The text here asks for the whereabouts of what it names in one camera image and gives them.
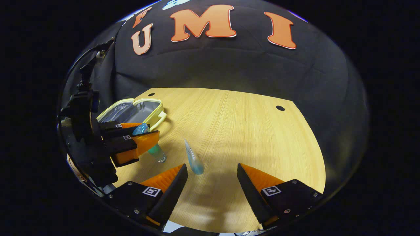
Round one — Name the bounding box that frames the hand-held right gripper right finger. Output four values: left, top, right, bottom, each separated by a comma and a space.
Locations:
237, 163, 324, 230

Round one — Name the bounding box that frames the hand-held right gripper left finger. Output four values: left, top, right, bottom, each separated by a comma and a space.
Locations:
104, 164, 188, 230

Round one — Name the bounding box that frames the blue capped clear bottle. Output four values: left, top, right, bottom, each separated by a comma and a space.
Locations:
132, 123, 167, 163

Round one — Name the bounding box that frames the cream suitcase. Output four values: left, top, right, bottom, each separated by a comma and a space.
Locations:
97, 98, 167, 131

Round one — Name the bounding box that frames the blue squeeze tube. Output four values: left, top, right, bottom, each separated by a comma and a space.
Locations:
184, 139, 205, 175

